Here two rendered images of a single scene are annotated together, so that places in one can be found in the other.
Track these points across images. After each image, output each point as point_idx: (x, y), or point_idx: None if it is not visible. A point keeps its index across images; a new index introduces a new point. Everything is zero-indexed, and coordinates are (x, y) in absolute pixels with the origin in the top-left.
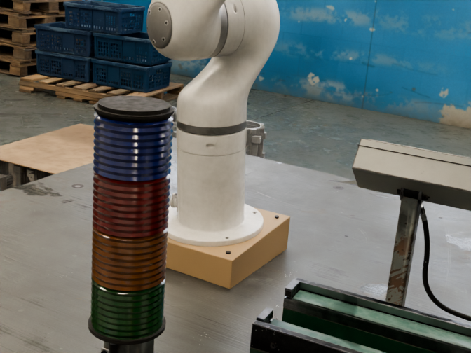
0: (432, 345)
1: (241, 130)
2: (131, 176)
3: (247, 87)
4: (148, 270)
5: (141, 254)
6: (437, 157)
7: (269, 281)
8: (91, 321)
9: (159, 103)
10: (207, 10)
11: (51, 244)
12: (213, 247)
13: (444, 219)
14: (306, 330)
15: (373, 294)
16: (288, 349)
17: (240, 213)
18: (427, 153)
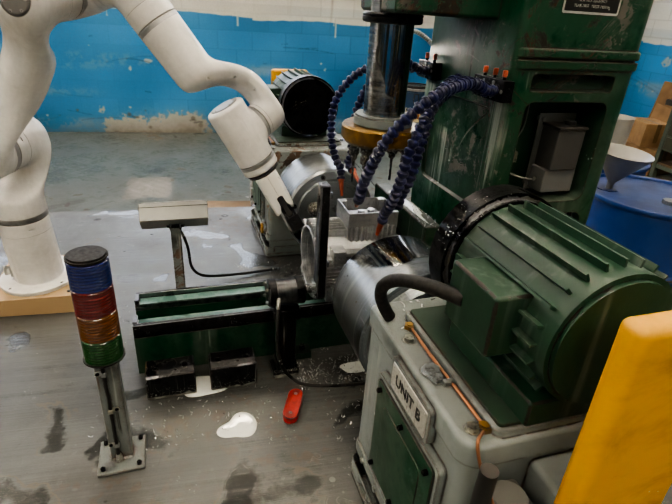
0: (218, 299)
1: (47, 213)
2: (100, 289)
3: (43, 186)
4: (116, 326)
5: (112, 321)
6: (184, 204)
7: None
8: (89, 362)
9: (96, 248)
10: (8, 147)
11: None
12: (55, 291)
13: None
14: (159, 317)
15: (161, 281)
16: (156, 331)
17: (62, 264)
18: (178, 203)
